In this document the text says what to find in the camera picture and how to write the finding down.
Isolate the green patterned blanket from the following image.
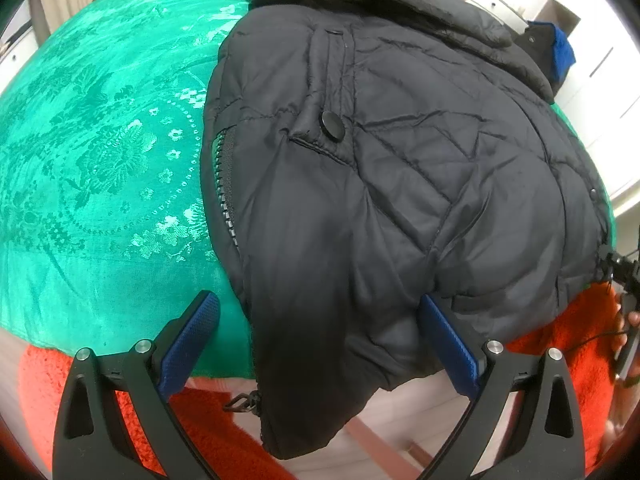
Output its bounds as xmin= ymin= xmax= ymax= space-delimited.
xmin=0 ymin=0 xmax=618 ymax=378

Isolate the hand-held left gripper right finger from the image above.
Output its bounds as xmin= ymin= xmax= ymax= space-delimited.
xmin=415 ymin=294 xmax=587 ymax=480

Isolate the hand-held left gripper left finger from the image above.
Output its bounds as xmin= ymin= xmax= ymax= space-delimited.
xmin=52 ymin=290 xmax=222 ymax=480

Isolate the thin black cable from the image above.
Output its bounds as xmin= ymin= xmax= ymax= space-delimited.
xmin=562 ymin=327 xmax=623 ymax=358

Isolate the beige curtain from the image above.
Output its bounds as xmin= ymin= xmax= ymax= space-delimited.
xmin=27 ymin=0 xmax=118 ymax=43

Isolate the white drawer cabinet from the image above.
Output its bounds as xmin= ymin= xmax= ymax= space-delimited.
xmin=0 ymin=5 xmax=41 ymax=91

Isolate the person's red fleece clothing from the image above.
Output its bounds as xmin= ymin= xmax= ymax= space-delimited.
xmin=17 ymin=280 xmax=621 ymax=480

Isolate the pink striped bed sheet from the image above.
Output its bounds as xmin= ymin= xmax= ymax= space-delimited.
xmin=0 ymin=327 xmax=461 ymax=480

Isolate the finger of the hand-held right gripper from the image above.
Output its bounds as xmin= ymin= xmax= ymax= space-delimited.
xmin=597 ymin=244 xmax=640 ymax=293

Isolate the hanging black coat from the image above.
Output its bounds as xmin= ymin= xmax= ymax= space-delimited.
xmin=512 ymin=20 xmax=563 ymax=86

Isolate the white wardrobe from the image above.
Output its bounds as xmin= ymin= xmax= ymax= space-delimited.
xmin=520 ymin=0 xmax=640 ymax=211

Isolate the black puffer jacket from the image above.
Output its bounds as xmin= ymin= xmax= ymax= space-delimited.
xmin=200 ymin=0 xmax=617 ymax=461

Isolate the blue garment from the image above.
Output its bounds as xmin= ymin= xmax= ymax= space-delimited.
xmin=530 ymin=20 xmax=577 ymax=81

